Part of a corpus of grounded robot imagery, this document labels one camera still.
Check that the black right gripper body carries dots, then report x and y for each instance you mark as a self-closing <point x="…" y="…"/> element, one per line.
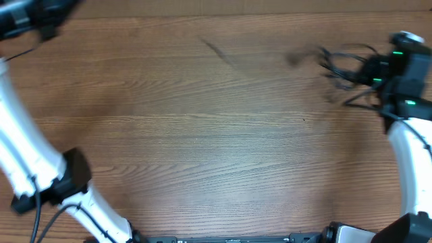
<point x="378" y="73"/>

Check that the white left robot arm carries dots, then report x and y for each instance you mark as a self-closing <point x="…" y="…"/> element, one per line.
<point x="37" y="172"/>

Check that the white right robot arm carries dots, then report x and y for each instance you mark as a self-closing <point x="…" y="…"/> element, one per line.
<point x="407" y="119"/>

